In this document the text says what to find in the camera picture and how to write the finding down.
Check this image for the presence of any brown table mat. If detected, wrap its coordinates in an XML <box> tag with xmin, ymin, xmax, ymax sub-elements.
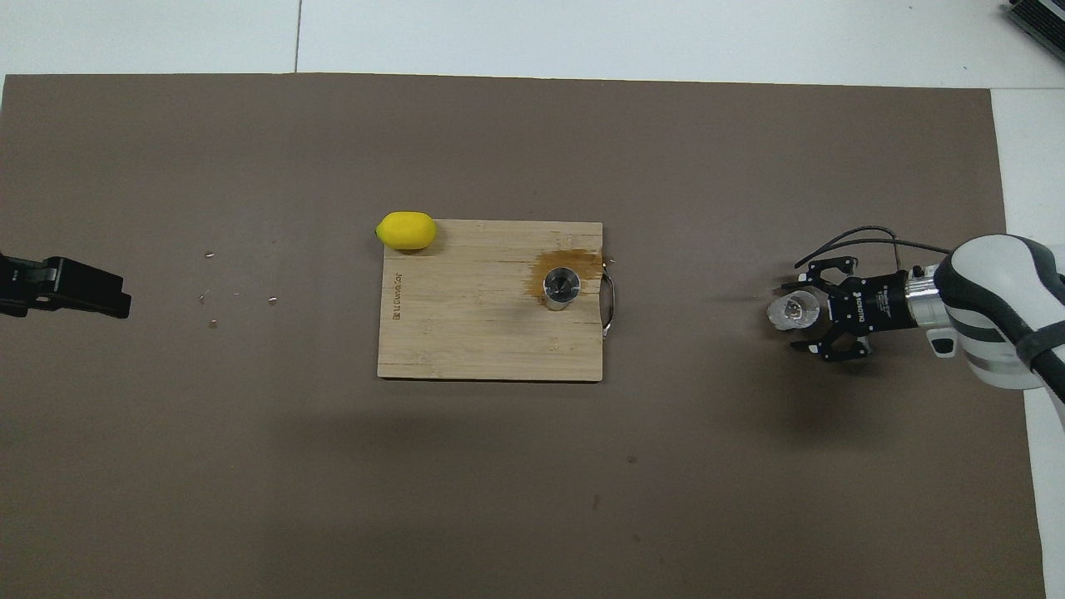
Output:
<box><xmin>0</xmin><ymin>73</ymin><xmax>1048</xmax><ymax>599</ymax></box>

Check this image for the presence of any small clear plastic cup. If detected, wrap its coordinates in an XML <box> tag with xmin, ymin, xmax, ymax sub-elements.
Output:
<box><xmin>766</xmin><ymin>291</ymin><xmax>821</xmax><ymax>332</ymax></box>

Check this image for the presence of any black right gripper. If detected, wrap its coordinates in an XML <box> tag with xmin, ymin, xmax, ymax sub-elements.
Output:
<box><xmin>774</xmin><ymin>258</ymin><xmax>912</xmax><ymax>364</ymax></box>

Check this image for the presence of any grey ribbed device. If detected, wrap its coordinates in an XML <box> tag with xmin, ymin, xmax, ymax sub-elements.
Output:
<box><xmin>1003</xmin><ymin>0</ymin><xmax>1065</xmax><ymax>59</ymax></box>

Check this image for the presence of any steel double jigger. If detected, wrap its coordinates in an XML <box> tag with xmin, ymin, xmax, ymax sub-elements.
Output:
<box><xmin>542</xmin><ymin>266</ymin><xmax>582</xmax><ymax>312</ymax></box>

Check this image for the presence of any yellow lemon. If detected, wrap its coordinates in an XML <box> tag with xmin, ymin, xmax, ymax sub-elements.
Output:
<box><xmin>375</xmin><ymin>211</ymin><xmax>438</xmax><ymax>252</ymax></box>

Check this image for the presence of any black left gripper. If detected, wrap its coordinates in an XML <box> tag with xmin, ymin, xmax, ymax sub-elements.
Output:
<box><xmin>0</xmin><ymin>252</ymin><xmax>132</xmax><ymax>319</ymax></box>

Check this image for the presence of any bamboo cutting board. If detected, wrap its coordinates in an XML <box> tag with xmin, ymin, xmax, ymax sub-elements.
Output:
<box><xmin>377</xmin><ymin>219</ymin><xmax>617</xmax><ymax>384</ymax></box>

